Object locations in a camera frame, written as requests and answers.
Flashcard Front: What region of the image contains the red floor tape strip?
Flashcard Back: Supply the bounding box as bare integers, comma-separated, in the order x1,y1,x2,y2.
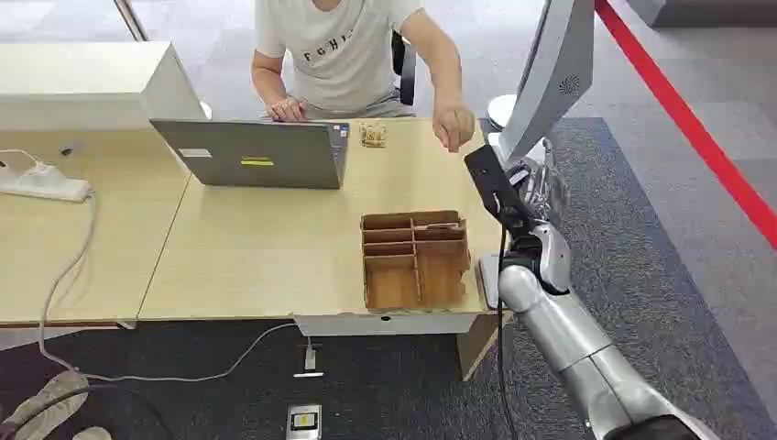
593,0,777,251

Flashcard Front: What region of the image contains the black office chair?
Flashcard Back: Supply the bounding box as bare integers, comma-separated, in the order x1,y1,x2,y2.
390,30,419,108

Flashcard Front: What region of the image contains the person's right hand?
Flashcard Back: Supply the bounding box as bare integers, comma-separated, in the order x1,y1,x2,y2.
266,96,309,123

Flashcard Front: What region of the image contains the person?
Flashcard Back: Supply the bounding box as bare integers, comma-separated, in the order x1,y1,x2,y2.
250,0,476,154

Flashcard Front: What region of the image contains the pale wooden desk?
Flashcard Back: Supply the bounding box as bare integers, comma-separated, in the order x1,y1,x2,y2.
0,128,194,331
137,117,515,382

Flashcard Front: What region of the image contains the person's hand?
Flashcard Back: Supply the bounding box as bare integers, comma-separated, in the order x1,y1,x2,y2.
266,96,309,123
432,100,476,154

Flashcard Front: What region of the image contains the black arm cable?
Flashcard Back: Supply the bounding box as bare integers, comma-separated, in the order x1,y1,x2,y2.
496,209,519,440

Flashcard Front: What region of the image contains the small wooden block stack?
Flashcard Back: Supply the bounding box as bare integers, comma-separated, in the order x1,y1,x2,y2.
358,123,388,149

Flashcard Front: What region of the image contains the black wrist plate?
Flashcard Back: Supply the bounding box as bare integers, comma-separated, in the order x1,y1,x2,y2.
464,143,531,235

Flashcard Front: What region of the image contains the silver screen terminal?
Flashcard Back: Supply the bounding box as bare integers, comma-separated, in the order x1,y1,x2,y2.
496,0,596,172

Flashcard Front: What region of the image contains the metal pole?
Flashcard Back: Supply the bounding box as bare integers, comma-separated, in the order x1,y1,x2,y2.
114,0,150,43

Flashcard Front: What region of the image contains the black floor cable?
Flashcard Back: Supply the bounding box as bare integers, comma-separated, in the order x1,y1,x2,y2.
0,383,179,440

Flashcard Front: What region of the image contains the long white cable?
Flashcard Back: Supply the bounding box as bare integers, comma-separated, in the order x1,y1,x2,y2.
37,192,300,384

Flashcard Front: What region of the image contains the silver floor socket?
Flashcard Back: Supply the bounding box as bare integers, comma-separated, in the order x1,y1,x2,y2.
285,402,323,440

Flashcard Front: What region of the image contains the wooden compartment box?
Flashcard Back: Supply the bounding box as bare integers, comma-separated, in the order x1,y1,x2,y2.
360,210,473,313

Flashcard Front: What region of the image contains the thin white cable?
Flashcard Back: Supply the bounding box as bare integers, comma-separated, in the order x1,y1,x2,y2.
0,148,48,173

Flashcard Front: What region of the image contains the white round base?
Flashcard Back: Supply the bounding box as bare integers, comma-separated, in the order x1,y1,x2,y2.
486,93,519,132

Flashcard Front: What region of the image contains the white cabinet box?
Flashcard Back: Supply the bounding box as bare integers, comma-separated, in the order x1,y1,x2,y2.
0,40,209,133

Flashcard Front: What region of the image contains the person's left hand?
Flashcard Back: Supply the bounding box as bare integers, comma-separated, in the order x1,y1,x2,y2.
432,100,476,154

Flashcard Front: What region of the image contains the dark grey furniture base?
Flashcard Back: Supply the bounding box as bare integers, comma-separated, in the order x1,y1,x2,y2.
627,0,777,29

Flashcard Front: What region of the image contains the white plug adapter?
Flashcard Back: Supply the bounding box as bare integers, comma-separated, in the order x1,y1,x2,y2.
292,337,326,380

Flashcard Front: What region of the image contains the grey laptop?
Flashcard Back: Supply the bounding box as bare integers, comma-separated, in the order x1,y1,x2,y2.
150,118,352,191

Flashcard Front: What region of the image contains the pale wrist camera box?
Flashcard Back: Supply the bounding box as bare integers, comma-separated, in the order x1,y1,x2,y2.
477,253,505,312

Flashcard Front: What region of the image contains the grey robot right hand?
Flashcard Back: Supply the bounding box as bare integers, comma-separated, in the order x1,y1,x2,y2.
507,137,574,297

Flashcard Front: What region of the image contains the white power strip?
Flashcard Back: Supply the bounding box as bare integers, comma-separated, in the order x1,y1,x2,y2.
0,161,93,204

